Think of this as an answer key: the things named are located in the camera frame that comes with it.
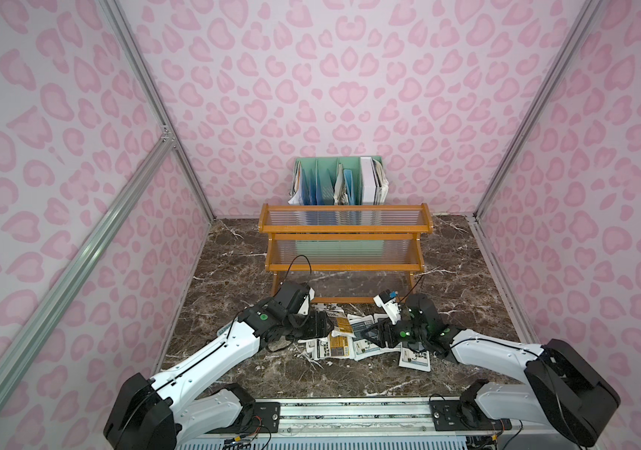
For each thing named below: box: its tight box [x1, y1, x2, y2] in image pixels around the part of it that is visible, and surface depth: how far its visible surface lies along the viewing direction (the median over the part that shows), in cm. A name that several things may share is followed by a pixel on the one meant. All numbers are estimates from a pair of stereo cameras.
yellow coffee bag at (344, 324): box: [336, 316, 354, 333], surface depth 87 cm
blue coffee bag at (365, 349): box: [353, 338, 403, 361], surface depth 85 cm
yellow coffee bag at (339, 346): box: [329, 335, 351, 357], surface depth 84 cm
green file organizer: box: [287, 155, 390, 206], surface depth 100 cm
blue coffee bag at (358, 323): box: [346, 314, 374, 342], surface depth 90 cm
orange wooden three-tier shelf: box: [258, 202, 433, 304], surface depth 103 cm
